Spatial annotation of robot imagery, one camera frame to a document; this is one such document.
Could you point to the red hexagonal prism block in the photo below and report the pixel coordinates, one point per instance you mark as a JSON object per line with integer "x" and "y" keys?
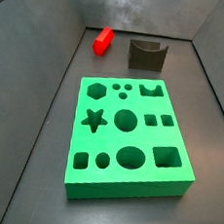
{"x": 102, "y": 41}

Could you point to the green foam shape-sorter board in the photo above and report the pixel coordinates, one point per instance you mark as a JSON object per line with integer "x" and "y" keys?
{"x": 126, "y": 142}

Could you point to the black curved cradle stand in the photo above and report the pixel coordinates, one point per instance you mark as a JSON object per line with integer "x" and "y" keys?
{"x": 146, "y": 55}

